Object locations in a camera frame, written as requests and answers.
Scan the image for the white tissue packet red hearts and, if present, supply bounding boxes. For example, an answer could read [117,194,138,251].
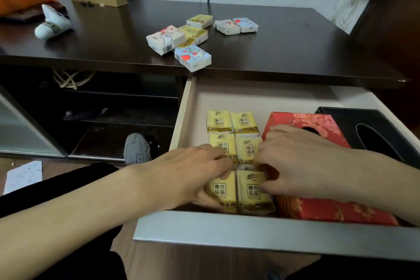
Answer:
[146,25,186,56]

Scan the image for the white drawer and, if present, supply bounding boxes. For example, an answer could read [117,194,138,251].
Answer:
[133,76,420,263]

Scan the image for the person's left hand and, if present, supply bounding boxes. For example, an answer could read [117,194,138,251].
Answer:
[129,143,234,217]

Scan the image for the person's right forearm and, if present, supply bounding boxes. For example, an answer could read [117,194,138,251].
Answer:
[364,150,420,226]

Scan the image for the dark wooden side furniture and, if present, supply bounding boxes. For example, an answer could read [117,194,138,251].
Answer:
[349,0,420,139]

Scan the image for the grey shoe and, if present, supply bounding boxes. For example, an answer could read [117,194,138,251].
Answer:
[124,132,152,166]

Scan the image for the dark wooden cabinet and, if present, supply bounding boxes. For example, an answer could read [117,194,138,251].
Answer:
[0,0,409,163]

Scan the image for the person's right leg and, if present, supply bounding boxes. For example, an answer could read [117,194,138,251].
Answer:
[262,253,420,280]

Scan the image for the person's left forearm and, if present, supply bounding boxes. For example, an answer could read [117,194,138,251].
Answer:
[0,160,146,280]

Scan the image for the small white tissue packet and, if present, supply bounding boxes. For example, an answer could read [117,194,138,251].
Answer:
[213,19,242,36]

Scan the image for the blue tissue packet red hearts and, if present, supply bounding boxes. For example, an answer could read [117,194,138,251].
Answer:
[174,44,212,73]

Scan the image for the frosted glass cabinet door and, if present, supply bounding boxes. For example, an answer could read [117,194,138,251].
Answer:
[0,88,68,158]

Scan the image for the white speckled paper sheet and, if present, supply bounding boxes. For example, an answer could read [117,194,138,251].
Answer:
[3,160,43,196]

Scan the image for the small blue tissue packet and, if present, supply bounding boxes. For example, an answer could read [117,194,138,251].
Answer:
[233,17,259,33]

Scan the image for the person's right hand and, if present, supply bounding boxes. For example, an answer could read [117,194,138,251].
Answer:
[254,124,375,207]

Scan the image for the black leather tissue box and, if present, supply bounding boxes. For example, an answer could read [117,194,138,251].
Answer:
[315,107,420,171]

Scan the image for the red floral tissue box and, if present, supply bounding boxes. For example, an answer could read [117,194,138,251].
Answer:
[261,112,399,226]

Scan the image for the block of yellow tissue packets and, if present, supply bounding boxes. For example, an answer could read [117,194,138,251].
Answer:
[206,110,263,172]

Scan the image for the coiled beige cable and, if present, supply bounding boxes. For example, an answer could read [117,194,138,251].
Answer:
[52,69,96,91]

